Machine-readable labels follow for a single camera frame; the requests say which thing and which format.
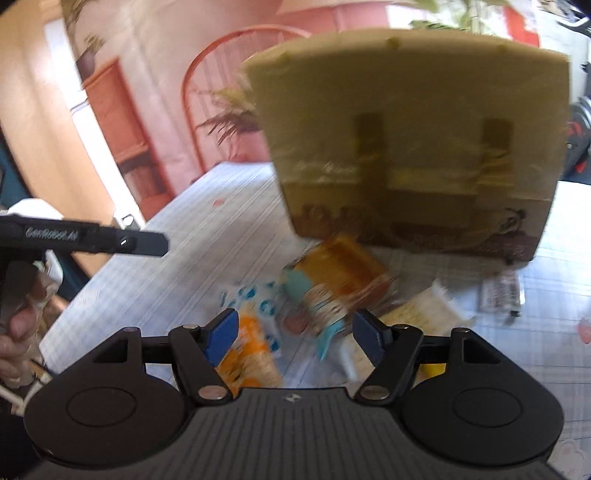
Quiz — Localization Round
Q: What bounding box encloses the clear barcode snack packet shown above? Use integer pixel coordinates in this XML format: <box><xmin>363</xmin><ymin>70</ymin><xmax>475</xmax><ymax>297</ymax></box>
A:
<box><xmin>479</xmin><ymin>269</ymin><xmax>523</xmax><ymax>320</ymax></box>

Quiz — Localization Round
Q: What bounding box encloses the teal snack packet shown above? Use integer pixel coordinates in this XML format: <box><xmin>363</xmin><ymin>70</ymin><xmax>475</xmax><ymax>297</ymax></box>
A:
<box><xmin>279</xmin><ymin>265</ymin><xmax>349</xmax><ymax>361</ymax></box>

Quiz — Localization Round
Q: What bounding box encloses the orange white snack packet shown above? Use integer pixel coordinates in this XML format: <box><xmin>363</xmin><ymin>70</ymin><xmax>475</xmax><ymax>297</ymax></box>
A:
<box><xmin>216</xmin><ymin>313</ymin><xmax>284</xmax><ymax>397</ymax></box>

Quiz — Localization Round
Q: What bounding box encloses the checkered tablecloth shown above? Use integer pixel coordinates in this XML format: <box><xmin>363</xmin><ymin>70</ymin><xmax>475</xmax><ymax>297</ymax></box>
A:
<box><xmin>39</xmin><ymin>161</ymin><xmax>591</xmax><ymax>480</ymax></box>

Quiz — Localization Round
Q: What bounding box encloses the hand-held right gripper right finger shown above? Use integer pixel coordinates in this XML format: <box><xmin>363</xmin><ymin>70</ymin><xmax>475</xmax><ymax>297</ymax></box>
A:
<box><xmin>353</xmin><ymin>308</ymin><xmax>504</xmax><ymax>405</ymax></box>

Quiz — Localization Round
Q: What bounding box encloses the orange blue-dotted snack packet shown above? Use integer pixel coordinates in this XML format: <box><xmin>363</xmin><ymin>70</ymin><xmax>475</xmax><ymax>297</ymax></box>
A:
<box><xmin>218</xmin><ymin>281</ymin><xmax>283</xmax><ymax>361</ymax></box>

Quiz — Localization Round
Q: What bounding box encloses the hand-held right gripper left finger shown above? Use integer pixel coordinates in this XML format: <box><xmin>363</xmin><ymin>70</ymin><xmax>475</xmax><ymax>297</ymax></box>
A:
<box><xmin>90</xmin><ymin>308</ymin><xmax>241</xmax><ymax>407</ymax></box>

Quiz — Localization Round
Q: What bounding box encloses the person's left hand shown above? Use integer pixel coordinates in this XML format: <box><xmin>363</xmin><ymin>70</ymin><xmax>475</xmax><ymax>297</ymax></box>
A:
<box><xmin>0</xmin><ymin>265</ymin><xmax>63</xmax><ymax>388</ymax></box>

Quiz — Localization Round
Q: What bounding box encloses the black exercise bike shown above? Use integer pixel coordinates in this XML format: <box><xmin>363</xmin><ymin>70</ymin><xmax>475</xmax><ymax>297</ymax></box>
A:
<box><xmin>562</xmin><ymin>90</ymin><xmax>591</xmax><ymax>183</ymax></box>

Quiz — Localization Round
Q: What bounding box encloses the cream snack packet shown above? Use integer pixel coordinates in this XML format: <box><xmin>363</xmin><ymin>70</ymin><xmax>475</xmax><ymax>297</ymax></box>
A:
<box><xmin>341</xmin><ymin>281</ymin><xmax>477</xmax><ymax>381</ymax></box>

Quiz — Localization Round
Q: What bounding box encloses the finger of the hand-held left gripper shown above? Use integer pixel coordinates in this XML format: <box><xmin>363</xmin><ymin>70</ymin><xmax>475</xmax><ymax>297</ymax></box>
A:
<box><xmin>98</xmin><ymin>224</ymin><xmax>170</xmax><ymax>258</ymax></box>

